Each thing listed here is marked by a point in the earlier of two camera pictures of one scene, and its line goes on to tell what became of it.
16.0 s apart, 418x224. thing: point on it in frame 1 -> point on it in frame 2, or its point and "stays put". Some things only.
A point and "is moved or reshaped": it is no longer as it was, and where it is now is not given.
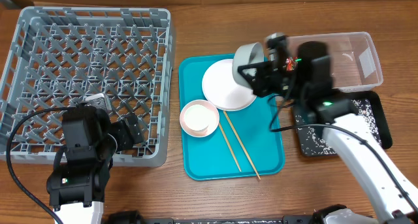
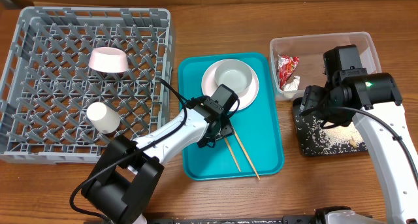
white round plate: (221, 89) stays put
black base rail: (134, 217) stays put
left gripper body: (124, 138) -> (226, 127)
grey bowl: (245, 55) -> (236, 74)
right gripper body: (261, 79) -> (309, 102)
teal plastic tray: (249, 142) stays put
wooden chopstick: (232, 151) stays put
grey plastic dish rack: (59, 57) stays put
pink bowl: (199, 118) is moved or reshaped
